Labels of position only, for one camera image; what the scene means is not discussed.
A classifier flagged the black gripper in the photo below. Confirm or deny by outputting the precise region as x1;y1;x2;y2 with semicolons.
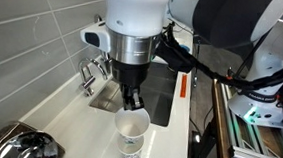
110;55;156;113

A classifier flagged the stainless steel sink basin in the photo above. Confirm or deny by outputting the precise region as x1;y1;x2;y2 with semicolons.
85;59;183;134

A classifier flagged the chrome sink faucet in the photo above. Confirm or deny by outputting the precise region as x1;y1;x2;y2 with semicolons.
77;55;111;98

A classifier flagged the orange rectangular sticker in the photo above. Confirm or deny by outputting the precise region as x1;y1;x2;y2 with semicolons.
177;73;190;99

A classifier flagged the blue bowl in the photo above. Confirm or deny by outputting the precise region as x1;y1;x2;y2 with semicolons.
178;42;192;54

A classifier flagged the black metal stand bar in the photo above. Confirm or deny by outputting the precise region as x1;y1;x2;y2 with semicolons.
183;117;222;158

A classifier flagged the wooden cart top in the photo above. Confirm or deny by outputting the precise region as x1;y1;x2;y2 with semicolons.
211;73;283;158

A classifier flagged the chrome gooseneck tap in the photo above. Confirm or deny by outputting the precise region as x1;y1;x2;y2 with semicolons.
93;12;114;76

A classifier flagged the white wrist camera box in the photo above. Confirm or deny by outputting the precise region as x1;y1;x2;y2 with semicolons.
79;21;113;56

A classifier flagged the black sleeved cable bundle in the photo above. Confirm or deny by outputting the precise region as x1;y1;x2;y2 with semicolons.
153;14;283;100

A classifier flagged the aluminium extrusion frame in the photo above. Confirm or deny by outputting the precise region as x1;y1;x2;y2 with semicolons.
219;78;283;158

